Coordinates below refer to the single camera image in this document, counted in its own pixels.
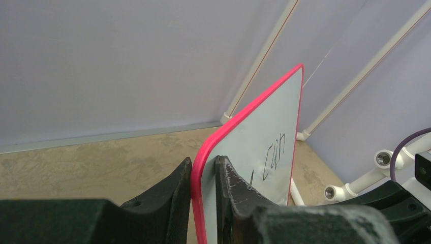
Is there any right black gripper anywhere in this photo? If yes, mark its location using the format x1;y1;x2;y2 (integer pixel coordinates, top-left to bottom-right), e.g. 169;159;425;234
320;181;430;243

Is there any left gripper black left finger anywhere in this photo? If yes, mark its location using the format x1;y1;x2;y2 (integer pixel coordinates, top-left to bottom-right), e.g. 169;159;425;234
1;158;192;243

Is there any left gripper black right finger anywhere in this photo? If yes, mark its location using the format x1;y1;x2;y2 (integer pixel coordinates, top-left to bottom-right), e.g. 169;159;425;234
215;156;398;243

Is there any pink framed whiteboard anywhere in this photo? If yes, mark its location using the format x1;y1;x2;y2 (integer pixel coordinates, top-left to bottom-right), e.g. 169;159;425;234
191;64;304;243

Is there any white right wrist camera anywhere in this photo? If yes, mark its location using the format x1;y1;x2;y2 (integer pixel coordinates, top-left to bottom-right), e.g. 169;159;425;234
415;151;431;190

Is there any white PVC pipe frame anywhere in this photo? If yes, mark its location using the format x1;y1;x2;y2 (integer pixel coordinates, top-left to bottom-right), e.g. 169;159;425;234
221;1;430;193

